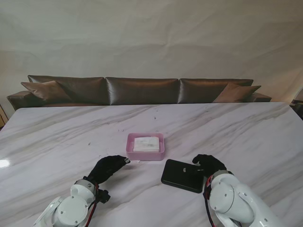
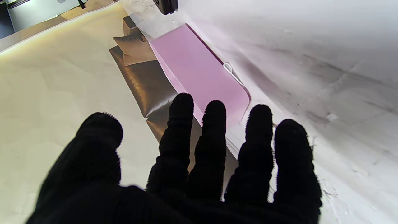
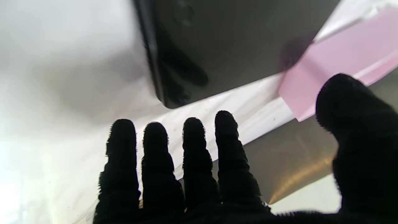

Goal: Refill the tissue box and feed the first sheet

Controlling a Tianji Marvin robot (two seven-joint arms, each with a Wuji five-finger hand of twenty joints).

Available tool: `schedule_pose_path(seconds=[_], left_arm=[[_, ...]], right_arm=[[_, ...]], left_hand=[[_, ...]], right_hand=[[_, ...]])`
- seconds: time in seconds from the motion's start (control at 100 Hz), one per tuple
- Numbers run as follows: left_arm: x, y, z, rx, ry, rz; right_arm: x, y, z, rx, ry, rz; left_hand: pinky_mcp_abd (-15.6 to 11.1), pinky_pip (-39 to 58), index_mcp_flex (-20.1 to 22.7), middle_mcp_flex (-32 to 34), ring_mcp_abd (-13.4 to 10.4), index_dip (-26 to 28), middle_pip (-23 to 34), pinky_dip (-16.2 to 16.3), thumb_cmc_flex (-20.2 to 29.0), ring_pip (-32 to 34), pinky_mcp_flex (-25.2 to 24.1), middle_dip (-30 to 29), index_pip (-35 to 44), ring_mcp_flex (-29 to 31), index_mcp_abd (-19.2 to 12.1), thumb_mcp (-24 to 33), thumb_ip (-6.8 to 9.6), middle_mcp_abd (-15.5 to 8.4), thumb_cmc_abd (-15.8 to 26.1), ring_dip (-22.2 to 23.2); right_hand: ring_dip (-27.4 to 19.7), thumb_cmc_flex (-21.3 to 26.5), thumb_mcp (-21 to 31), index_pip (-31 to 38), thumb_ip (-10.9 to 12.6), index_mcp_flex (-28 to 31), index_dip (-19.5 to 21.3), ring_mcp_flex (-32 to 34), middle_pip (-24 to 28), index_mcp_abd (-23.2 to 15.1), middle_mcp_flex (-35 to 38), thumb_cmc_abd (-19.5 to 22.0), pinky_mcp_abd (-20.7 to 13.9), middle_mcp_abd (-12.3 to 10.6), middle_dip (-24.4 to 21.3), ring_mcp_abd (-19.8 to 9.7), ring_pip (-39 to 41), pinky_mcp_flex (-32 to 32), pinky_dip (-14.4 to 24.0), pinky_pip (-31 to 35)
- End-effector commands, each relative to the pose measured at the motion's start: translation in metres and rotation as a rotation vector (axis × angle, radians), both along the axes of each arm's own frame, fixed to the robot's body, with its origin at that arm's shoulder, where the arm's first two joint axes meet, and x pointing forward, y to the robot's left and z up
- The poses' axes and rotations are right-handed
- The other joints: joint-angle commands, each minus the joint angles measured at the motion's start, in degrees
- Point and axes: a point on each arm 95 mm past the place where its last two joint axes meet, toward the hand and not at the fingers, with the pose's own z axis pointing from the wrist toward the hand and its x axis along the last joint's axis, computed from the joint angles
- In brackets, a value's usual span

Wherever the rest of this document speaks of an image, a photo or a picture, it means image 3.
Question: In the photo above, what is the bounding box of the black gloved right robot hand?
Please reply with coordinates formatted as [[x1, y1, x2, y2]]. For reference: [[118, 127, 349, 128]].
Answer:
[[93, 73, 398, 224]]

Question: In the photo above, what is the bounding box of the black tissue box base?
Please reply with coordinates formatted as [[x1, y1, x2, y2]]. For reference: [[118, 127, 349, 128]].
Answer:
[[133, 0, 341, 109]]

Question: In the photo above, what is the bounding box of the brown leather sofa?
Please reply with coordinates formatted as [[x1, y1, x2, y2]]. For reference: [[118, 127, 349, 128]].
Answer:
[[177, 67, 398, 206]]

